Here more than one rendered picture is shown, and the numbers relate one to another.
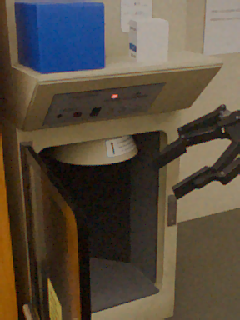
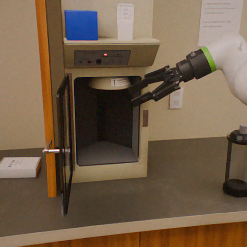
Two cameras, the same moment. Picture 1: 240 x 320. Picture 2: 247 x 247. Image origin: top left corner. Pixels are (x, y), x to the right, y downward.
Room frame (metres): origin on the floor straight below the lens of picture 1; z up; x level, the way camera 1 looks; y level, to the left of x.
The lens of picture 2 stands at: (-0.32, -0.41, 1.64)
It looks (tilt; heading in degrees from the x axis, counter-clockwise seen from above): 19 degrees down; 17
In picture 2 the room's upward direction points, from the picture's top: 1 degrees clockwise
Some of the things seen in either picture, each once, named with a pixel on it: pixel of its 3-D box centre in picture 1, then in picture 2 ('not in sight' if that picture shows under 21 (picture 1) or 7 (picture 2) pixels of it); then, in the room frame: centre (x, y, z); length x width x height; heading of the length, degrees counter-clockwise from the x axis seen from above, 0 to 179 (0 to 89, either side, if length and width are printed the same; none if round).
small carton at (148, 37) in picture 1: (148, 39); (125, 30); (0.89, -0.04, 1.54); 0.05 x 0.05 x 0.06; 14
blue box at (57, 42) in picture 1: (59, 35); (80, 24); (0.82, 0.10, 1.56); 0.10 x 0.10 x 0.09; 28
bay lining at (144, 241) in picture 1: (81, 205); (104, 112); (1.03, 0.09, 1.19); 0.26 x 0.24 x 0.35; 118
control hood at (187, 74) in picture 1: (121, 93); (111, 54); (0.87, 0.01, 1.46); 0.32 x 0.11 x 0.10; 118
